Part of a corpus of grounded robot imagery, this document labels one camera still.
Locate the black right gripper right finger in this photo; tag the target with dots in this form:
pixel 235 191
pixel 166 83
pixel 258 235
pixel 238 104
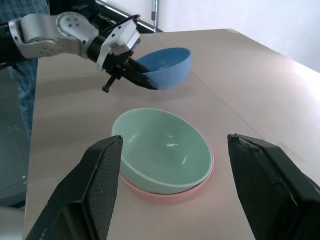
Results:
pixel 262 190

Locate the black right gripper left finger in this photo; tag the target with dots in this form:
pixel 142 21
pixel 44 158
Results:
pixel 100 190

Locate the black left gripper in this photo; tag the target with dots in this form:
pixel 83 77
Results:
pixel 113 66

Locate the blue bowl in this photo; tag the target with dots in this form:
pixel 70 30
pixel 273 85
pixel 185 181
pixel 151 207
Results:
pixel 172 71

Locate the pink bowl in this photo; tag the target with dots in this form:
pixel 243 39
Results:
pixel 172 197

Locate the green bowl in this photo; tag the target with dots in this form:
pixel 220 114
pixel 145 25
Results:
pixel 165 155

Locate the metal pole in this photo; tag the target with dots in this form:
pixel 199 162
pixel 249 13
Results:
pixel 156 13

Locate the person in plaid shirt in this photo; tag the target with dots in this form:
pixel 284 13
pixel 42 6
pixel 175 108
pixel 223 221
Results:
pixel 25 87

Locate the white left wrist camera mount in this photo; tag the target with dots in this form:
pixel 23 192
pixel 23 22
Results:
pixel 122 37

